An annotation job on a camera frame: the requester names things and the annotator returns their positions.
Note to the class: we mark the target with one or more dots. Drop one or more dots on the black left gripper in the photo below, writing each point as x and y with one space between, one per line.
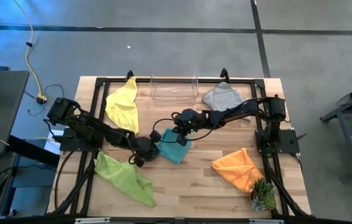
146 148

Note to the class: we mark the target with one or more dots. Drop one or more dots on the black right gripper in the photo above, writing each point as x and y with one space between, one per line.
192 121

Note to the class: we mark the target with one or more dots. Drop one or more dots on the teal microfiber towel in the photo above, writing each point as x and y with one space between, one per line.
174 151

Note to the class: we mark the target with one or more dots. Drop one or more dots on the grey microfiber towel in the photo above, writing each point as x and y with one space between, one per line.
222 98

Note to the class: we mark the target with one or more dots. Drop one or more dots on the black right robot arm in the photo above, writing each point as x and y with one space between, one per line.
241 109

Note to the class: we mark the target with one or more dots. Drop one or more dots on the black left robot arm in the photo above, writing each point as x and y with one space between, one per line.
94 127

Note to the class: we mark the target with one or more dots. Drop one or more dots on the lime green microfiber towel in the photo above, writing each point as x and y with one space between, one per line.
122 177

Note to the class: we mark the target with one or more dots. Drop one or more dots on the yellow microfiber towel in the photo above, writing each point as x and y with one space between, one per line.
122 105

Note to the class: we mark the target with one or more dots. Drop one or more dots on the orange microfiber towel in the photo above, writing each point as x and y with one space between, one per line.
238 169

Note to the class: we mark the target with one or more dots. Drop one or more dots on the clear plastic bin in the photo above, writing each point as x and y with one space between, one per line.
174 98

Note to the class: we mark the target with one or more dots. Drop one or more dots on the black clamp lever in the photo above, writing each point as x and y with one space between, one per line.
60 137
300 137

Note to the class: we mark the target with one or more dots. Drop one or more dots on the white paper sheet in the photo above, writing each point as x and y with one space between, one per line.
51 148

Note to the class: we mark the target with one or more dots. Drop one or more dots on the small potted succulent plant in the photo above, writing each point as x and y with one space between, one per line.
261 196

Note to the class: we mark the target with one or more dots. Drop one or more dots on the black angled beam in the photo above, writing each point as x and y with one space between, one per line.
35 152

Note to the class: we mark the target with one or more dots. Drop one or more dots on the grey desk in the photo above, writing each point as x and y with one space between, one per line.
4 109

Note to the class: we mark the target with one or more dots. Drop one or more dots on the black metal stand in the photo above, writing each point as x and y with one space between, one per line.
331 115

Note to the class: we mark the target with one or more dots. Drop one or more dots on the black aluminium table frame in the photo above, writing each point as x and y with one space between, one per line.
238 81

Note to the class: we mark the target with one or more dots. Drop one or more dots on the silver metal bracket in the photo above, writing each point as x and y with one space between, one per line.
266 221
91 221

